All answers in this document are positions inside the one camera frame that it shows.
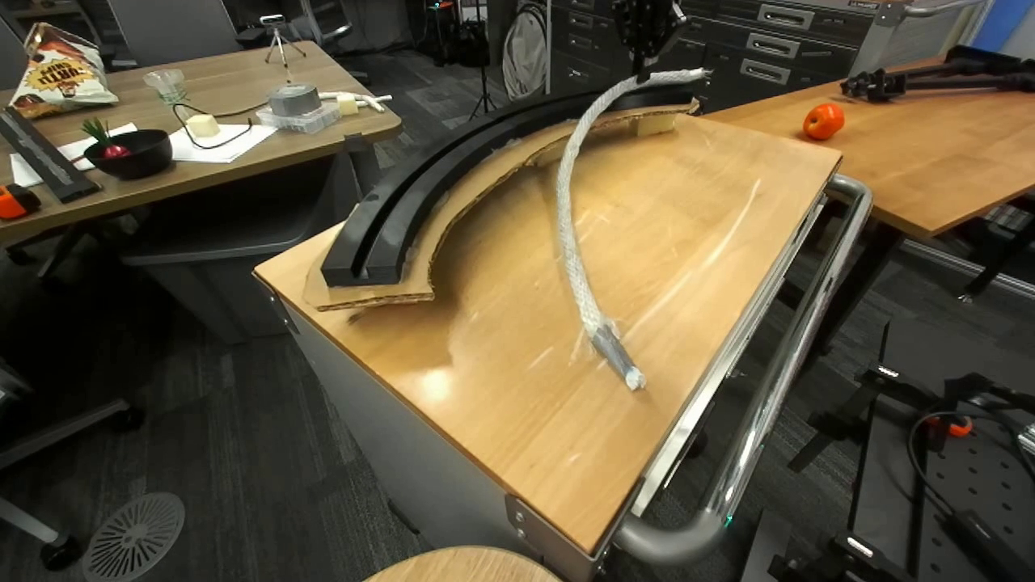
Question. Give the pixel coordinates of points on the grey office chair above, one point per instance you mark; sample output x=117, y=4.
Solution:
x=172, y=28

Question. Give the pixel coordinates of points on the wooden side table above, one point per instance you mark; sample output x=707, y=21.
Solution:
x=949, y=151

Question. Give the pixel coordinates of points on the wooden conference table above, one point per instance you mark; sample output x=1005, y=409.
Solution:
x=215, y=74

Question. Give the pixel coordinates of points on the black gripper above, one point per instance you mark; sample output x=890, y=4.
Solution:
x=647, y=21

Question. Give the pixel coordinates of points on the black bowl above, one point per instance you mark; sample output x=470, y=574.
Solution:
x=131, y=155

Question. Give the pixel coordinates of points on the chips snack bag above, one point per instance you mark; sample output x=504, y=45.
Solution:
x=59, y=74

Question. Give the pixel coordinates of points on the white paper sheet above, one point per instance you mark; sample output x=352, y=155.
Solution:
x=231, y=145

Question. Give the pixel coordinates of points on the black curved platform track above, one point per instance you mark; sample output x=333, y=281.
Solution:
x=376, y=232

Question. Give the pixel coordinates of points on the black tripod set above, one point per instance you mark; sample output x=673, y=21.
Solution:
x=940, y=74

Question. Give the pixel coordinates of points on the grey tape roll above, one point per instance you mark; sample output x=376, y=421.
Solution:
x=292, y=102

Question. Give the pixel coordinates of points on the round wooden stool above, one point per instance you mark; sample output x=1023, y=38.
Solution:
x=463, y=566

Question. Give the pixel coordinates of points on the long black bar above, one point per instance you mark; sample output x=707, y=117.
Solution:
x=42, y=155

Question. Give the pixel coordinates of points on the black chair base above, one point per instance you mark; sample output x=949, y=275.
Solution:
x=54, y=430

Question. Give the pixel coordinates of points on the round grey floor grille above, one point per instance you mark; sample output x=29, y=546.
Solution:
x=132, y=539

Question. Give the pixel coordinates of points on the orange ball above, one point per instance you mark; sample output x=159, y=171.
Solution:
x=822, y=119

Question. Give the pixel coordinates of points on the grey drawer cabinet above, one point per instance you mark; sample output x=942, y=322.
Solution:
x=777, y=44

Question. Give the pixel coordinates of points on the small orange object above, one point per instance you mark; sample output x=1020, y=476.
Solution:
x=18, y=202

